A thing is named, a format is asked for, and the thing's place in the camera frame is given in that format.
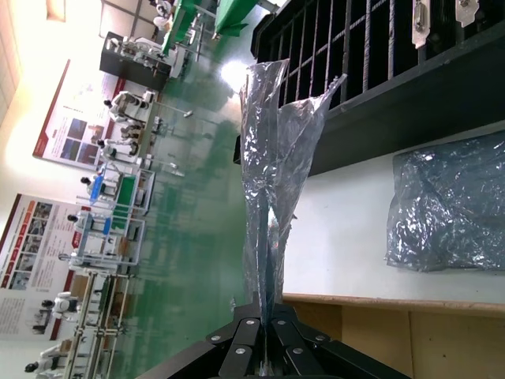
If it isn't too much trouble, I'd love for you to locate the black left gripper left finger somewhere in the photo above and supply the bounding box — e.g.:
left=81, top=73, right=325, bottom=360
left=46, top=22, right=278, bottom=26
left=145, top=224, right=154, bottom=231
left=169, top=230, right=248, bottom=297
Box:
left=144, top=302, right=264, bottom=379

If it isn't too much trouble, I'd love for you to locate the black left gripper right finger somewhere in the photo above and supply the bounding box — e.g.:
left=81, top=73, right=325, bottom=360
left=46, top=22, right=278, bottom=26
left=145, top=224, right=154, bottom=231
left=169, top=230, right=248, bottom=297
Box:
left=271, top=305, right=412, bottom=379

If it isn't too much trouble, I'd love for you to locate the crinkled grey antistatic bag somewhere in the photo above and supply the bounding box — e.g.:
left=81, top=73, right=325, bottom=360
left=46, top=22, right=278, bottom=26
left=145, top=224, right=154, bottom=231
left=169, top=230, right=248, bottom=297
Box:
left=238, top=58, right=349, bottom=323

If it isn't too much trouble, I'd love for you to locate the brown cardboard box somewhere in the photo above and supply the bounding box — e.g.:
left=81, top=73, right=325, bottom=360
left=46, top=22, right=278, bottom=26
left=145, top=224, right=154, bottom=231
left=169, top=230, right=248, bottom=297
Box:
left=282, top=291, right=505, bottom=379

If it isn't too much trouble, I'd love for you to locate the black slotted plastic container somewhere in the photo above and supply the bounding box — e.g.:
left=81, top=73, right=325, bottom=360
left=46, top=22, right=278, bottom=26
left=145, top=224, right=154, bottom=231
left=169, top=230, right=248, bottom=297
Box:
left=232, top=0, right=505, bottom=177

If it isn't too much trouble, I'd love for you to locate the metal conveyor rack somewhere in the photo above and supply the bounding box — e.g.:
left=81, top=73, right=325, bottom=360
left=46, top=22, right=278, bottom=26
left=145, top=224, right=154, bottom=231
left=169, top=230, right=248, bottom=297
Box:
left=69, top=271, right=136, bottom=379

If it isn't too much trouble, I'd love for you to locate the white humanoid robot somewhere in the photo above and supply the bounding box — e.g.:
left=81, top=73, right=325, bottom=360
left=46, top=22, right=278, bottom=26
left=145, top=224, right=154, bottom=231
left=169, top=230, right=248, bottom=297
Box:
left=96, top=129, right=140, bottom=159
left=39, top=291, right=83, bottom=317
left=103, top=89, right=155, bottom=124

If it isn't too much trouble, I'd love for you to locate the empty grey antistatic bag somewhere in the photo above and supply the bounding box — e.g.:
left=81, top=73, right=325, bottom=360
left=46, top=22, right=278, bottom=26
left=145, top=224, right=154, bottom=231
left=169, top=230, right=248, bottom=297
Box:
left=384, top=132, right=505, bottom=274

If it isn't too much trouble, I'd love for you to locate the black cabinet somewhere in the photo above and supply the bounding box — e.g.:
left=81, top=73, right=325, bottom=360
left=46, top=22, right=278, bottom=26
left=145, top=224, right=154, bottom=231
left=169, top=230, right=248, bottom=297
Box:
left=98, top=31, right=175, bottom=92

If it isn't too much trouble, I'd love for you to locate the green table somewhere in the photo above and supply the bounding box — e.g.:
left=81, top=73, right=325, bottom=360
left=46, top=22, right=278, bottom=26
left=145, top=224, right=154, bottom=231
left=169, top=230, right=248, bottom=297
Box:
left=160, top=0, right=199, bottom=45
left=214, top=0, right=250, bottom=39

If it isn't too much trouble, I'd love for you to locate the white frame workstation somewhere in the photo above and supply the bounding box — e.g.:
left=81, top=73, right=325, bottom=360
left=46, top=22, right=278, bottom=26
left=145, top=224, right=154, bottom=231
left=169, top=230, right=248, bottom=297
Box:
left=66, top=212, right=148, bottom=274
left=77, top=163, right=158, bottom=217

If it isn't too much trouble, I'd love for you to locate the wall poster with grey photos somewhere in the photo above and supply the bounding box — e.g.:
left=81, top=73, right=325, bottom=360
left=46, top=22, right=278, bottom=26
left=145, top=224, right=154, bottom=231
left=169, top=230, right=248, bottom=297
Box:
left=0, top=192, right=90, bottom=343

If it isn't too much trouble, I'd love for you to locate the wall poster with red photos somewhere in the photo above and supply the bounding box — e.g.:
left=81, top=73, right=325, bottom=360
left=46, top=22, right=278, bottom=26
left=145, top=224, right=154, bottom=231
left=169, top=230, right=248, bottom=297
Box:
left=32, top=58, right=128, bottom=171

